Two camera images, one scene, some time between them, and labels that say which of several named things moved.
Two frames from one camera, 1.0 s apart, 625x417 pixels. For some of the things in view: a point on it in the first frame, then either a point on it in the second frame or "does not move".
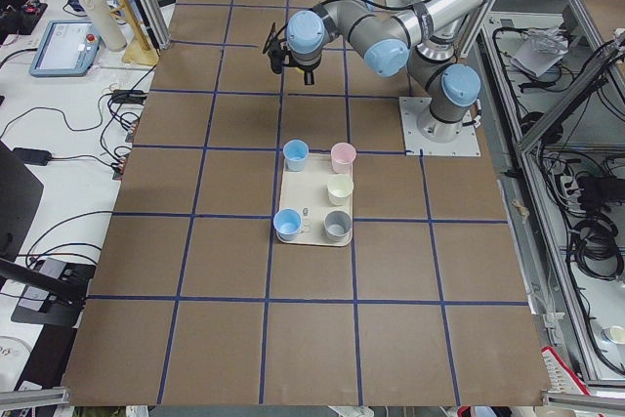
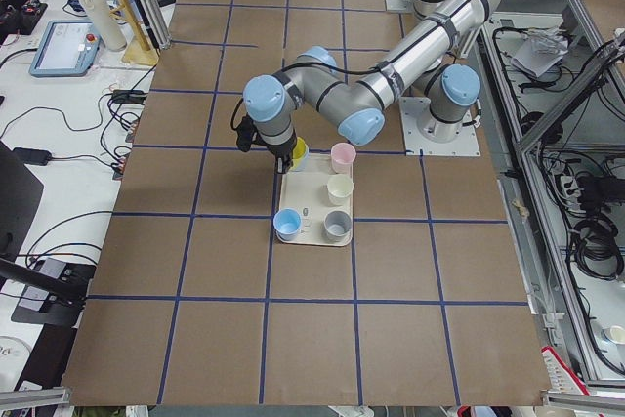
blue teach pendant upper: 66,49 does not move
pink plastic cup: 343,155 does not move
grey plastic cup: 337,225 does not move
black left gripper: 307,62 -> 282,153
